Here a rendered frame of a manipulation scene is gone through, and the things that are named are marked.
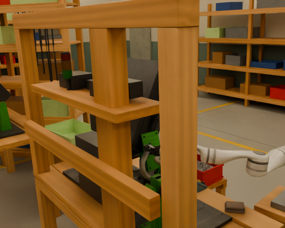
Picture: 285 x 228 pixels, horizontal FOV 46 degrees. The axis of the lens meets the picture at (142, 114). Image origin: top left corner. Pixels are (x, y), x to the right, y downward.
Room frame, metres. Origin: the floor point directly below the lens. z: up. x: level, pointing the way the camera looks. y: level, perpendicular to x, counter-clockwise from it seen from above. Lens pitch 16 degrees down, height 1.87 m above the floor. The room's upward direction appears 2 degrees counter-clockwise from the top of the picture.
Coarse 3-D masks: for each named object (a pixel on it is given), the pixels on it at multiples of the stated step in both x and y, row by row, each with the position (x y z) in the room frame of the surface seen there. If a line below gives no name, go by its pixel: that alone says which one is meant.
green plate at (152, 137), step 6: (150, 132) 1.77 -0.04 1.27; (156, 132) 1.79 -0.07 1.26; (144, 138) 1.73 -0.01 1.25; (150, 138) 1.75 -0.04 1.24; (156, 138) 1.78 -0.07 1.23; (144, 144) 1.72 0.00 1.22; (156, 144) 1.76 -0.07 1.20; (150, 156) 1.72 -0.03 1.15; (150, 162) 1.71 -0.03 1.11; (156, 162) 1.73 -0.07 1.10; (150, 168) 1.70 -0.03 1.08; (156, 168) 1.72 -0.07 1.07
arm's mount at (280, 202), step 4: (284, 192) 1.73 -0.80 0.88; (276, 196) 1.69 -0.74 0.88; (280, 196) 1.69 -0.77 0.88; (284, 196) 1.69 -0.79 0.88; (272, 200) 1.65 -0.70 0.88; (276, 200) 1.65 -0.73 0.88; (280, 200) 1.65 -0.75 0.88; (284, 200) 1.65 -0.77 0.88; (272, 204) 1.64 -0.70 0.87; (276, 204) 1.62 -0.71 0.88; (280, 204) 1.61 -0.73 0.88; (284, 204) 1.61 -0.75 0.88; (276, 208) 1.62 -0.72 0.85; (280, 208) 1.60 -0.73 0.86; (284, 208) 1.59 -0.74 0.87
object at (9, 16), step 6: (12, 24) 9.87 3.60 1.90; (60, 30) 10.74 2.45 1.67; (36, 36) 9.89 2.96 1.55; (42, 36) 10.18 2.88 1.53; (48, 36) 10.10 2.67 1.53; (54, 36) 10.21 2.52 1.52; (60, 36) 10.31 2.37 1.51; (48, 54) 10.44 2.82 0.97; (60, 54) 10.31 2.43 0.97; (0, 60) 9.54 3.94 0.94; (18, 60) 9.56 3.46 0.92; (0, 66) 9.12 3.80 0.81; (6, 66) 9.21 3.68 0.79; (18, 66) 9.41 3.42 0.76; (18, 72) 9.86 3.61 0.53
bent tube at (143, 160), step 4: (144, 152) 1.68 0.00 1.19; (148, 152) 1.68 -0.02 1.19; (144, 156) 1.66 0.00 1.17; (140, 160) 1.66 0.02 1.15; (144, 160) 1.65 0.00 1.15; (140, 164) 1.65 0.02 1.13; (144, 164) 1.64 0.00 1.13; (140, 168) 1.64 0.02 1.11; (144, 168) 1.64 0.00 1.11; (144, 172) 1.63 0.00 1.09; (144, 176) 1.63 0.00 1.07; (148, 176) 1.64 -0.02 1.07; (148, 180) 1.64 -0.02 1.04
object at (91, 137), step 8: (80, 136) 1.83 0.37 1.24; (88, 136) 1.83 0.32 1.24; (96, 136) 1.82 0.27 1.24; (80, 144) 1.81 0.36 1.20; (88, 144) 1.73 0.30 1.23; (96, 144) 1.69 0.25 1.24; (88, 152) 1.73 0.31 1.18; (96, 152) 1.66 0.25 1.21; (80, 176) 1.84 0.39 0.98; (80, 184) 1.85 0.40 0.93; (88, 184) 1.76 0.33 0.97; (96, 184) 1.68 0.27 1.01; (88, 192) 1.77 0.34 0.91; (96, 192) 1.69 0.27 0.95
